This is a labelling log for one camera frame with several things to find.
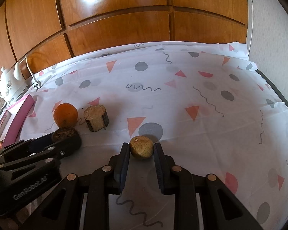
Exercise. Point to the beige round vegetable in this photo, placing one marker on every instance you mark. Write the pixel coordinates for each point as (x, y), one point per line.
(141, 147)

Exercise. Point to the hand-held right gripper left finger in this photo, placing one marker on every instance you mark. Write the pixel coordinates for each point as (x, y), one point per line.
(124, 163)

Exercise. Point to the pink tray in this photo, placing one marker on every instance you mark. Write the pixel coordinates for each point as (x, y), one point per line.
(19, 117)

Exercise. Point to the dark purple round vegetable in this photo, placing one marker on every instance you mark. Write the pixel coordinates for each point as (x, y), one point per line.
(62, 133)

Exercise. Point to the dark-skinned sugarcane piece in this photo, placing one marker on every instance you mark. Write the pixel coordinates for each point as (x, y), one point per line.
(96, 118)

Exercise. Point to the brown wooden wardrobe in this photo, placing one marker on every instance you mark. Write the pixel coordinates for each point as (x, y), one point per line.
(134, 9)

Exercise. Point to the orange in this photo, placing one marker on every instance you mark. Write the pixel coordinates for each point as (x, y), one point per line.
(65, 115)

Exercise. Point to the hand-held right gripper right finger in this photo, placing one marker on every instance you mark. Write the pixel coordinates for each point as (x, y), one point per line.
(159, 165)

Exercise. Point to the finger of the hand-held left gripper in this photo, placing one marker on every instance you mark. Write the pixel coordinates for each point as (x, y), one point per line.
(62, 149)
(26, 146)

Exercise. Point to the white ceramic electric kettle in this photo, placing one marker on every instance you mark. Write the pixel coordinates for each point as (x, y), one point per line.
(12, 88)

